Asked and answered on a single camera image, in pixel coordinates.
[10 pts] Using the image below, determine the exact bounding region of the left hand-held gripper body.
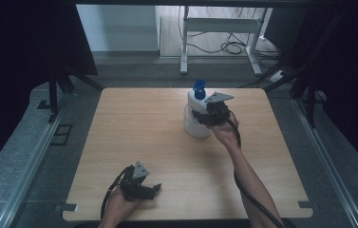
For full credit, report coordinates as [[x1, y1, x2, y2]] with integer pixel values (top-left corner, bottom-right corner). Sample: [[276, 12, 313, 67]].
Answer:
[[120, 161, 151, 201]]

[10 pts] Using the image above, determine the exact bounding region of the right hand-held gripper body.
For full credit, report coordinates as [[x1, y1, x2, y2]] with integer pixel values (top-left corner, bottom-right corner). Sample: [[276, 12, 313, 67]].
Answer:
[[204, 91, 235, 126]]

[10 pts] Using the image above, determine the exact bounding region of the white pump bottle blue cap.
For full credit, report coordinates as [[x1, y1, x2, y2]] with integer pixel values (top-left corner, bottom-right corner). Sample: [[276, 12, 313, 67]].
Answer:
[[184, 79, 215, 140]]

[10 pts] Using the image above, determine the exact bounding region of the white mesh basket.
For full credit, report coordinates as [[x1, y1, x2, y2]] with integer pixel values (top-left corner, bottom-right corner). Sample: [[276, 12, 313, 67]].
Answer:
[[183, 103, 215, 140]]

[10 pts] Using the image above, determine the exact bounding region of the person's left hand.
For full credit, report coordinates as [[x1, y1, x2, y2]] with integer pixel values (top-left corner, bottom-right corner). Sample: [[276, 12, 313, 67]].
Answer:
[[104, 188, 142, 222]]

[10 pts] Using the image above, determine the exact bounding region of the person's right hand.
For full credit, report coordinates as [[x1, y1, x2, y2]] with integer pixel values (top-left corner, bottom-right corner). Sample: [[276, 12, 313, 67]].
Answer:
[[211, 119, 241, 150]]

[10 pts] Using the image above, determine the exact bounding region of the white power strip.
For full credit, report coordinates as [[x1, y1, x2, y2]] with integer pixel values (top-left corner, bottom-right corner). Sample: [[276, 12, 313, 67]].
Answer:
[[269, 69, 286, 84]]

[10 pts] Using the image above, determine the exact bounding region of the black metal stand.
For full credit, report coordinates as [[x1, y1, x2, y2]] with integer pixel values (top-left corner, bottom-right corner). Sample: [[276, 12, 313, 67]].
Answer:
[[263, 12, 327, 129], [47, 70, 104, 124]]

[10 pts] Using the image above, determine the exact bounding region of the black curtain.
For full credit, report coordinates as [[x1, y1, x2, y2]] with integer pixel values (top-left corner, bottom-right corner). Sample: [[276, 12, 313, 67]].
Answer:
[[263, 0, 358, 175], [0, 0, 99, 184]]

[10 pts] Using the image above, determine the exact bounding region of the black coiled floor cable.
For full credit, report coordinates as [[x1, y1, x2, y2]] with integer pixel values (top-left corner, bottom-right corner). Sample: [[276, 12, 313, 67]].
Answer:
[[219, 32, 248, 56]]

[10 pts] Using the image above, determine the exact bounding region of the white metal desk frame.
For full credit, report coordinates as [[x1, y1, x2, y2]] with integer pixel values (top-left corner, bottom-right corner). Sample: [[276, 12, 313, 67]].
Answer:
[[179, 5, 274, 76]]

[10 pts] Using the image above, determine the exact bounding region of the black square floor frame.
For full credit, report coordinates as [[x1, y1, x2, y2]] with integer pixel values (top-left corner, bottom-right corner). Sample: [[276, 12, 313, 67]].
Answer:
[[49, 123, 74, 147]]

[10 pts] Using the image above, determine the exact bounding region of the aluminium floor rail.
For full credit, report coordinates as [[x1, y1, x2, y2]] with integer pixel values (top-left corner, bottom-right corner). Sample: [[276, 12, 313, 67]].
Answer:
[[0, 94, 70, 228], [292, 98, 358, 228]]

